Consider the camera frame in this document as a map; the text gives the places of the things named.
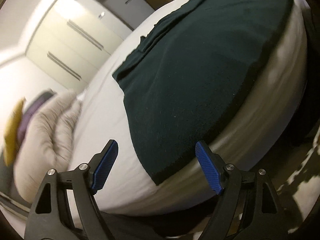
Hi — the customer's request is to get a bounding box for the purple cushion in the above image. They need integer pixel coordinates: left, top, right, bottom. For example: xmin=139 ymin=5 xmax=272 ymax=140
xmin=17 ymin=94 xmax=52 ymax=146

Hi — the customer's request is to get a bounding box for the beige folded duvet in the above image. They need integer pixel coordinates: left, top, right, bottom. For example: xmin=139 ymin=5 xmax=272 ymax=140
xmin=14 ymin=90 xmax=82 ymax=203

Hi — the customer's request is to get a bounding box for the cream wardrobe with black handles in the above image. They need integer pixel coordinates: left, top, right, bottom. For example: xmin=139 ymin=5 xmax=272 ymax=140
xmin=27 ymin=0 xmax=131 ymax=92

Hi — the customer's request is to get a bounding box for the dark green knit garment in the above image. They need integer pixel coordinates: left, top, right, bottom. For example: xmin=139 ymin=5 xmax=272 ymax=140
xmin=113 ymin=0 xmax=294 ymax=185

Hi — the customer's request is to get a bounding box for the yellow cushion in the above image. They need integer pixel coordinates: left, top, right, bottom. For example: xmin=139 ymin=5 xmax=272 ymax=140
xmin=3 ymin=98 xmax=25 ymax=166

